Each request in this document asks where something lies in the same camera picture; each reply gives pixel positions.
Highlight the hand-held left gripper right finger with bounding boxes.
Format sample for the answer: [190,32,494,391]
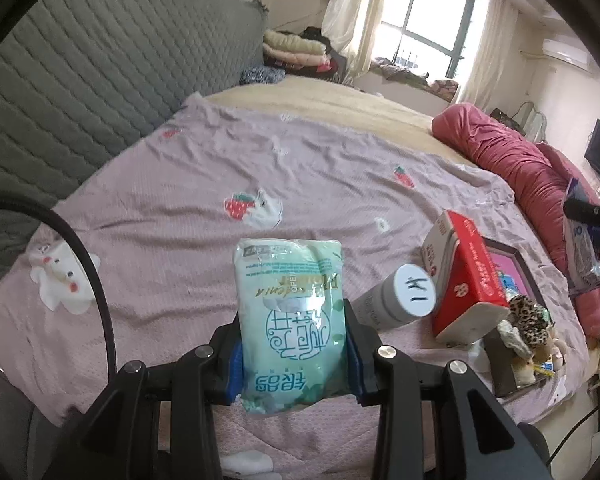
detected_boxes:
[342,299,553,480]

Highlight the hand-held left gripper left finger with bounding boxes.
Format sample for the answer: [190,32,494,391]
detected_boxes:
[62,312,243,480]

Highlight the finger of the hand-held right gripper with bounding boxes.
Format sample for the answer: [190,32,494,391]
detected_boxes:
[562,197,600,233]

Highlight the blue white snack packet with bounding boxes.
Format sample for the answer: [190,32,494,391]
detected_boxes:
[562,177,600,293]

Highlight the green wet wipes pack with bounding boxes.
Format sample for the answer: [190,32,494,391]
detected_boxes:
[234,237,346,416]

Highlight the leopard print scrunchie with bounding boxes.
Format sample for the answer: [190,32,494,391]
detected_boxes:
[507,295,553,356]

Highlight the pink dress teddy bear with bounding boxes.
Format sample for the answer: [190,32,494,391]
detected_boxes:
[550,330,572,362]

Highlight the dark brown shallow box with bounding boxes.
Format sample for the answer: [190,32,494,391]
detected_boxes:
[480,237,556,398]

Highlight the cream white plush toy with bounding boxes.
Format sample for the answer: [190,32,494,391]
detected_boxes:
[497,320,537,386]

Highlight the yellow cartoon snack packet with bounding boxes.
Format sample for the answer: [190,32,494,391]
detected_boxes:
[535,350,557,377]

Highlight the white lidded bottle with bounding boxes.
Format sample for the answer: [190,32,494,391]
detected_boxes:
[355,262,438,331]

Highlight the pink quilt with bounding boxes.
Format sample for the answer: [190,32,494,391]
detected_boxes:
[432,102,600,341]

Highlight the pink book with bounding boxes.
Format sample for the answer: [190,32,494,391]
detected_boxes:
[487,252,536,302]

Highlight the red tissue pack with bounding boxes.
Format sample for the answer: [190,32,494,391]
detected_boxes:
[421,210,511,343]

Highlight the white air conditioner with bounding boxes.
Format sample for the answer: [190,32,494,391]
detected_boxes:
[542,37,598,73]

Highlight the cream curtain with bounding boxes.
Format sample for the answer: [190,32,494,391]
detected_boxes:
[322,0,396,86]
[455,0,521,116]

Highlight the purple printed blanket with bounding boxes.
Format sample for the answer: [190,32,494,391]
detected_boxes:
[0,92,588,480]

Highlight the clothes on windowsill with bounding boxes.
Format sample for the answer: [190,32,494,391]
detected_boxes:
[372,57,458,102]

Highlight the window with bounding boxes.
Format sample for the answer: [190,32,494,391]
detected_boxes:
[380,0,481,81]

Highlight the beige bed sheet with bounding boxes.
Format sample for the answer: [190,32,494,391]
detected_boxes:
[200,74,481,166]

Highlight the dark patterned cloth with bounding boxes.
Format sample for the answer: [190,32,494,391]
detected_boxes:
[240,65,286,87]

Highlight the pile of folded clothes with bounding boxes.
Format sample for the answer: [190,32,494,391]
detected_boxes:
[262,27,341,76]

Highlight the grey quilted headboard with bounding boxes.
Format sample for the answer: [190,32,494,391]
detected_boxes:
[0,0,268,301]

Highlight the white wire rack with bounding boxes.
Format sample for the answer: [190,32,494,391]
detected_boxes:
[515,102,548,141]

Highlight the black cable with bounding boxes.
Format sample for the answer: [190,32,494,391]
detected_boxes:
[0,195,117,377]

